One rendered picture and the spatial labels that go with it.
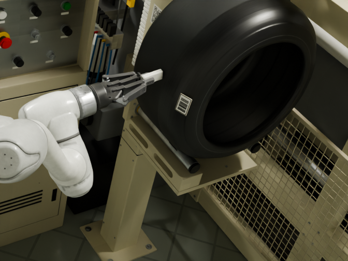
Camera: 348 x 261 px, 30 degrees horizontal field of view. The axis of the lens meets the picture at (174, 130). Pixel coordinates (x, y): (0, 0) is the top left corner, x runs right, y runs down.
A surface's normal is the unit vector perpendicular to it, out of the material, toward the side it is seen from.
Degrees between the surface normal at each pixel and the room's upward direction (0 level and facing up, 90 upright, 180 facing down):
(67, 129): 52
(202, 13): 37
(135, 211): 90
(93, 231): 0
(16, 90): 90
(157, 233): 0
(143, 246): 0
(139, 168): 90
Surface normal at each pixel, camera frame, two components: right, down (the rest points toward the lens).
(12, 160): 0.21, 0.18
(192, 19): -0.39, -0.40
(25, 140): 0.74, -0.55
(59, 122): 0.49, 0.11
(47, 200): 0.55, 0.62
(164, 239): 0.21, -0.75
